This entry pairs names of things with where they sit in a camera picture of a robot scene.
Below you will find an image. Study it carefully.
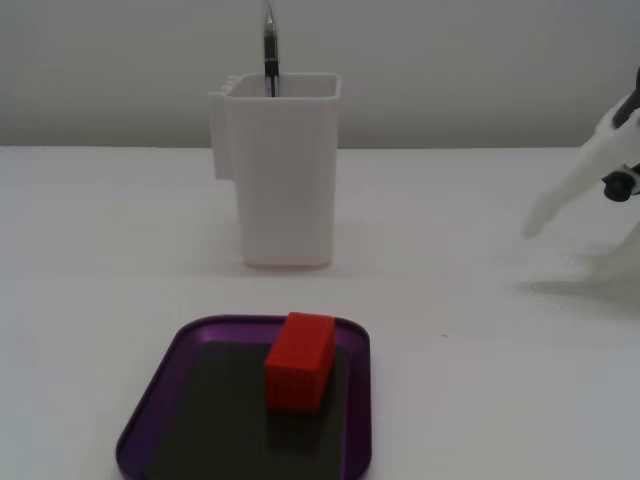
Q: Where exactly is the black tray liner mat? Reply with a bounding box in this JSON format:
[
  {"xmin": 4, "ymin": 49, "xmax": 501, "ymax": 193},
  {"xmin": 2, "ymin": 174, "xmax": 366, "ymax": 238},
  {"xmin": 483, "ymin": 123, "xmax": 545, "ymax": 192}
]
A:
[{"xmin": 144, "ymin": 341, "xmax": 350, "ymax": 480}]

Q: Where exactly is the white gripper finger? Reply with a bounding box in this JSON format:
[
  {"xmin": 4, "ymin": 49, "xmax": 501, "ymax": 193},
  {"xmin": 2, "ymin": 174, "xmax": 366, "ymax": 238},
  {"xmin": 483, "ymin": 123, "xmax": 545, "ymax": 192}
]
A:
[{"xmin": 514, "ymin": 232, "xmax": 640, "ymax": 322}]

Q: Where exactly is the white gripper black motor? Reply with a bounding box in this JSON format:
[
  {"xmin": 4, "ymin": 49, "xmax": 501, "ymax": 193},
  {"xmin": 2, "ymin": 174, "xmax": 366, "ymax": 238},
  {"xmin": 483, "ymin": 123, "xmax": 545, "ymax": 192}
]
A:
[{"xmin": 521, "ymin": 68, "xmax": 640, "ymax": 239}]

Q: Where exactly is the red rectangular block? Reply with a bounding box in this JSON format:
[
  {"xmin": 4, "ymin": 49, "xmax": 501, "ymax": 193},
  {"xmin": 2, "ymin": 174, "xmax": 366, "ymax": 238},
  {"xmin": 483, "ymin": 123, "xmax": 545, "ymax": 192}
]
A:
[{"xmin": 263, "ymin": 311, "xmax": 336, "ymax": 414}]

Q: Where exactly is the black ballpoint pen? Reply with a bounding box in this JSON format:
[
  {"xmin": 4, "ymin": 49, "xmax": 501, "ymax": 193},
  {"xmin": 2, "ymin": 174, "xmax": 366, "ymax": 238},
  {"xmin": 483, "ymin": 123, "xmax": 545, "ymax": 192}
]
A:
[{"xmin": 260, "ymin": 0, "xmax": 282, "ymax": 98}]

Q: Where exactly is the white plastic pen holder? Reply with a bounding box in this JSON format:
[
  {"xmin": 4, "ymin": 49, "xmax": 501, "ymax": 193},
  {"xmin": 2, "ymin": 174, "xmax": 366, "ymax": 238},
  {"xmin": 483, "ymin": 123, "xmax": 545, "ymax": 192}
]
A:
[{"xmin": 208, "ymin": 72, "xmax": 343, "ymax": 268}]

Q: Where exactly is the purple metal tray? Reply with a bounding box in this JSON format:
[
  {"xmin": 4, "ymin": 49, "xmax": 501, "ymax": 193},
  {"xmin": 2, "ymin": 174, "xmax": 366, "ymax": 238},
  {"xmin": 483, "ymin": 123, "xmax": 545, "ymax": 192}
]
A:
[{"xmin": 115, "ymin": 313, "xmax": 372, "ymax": 480}]

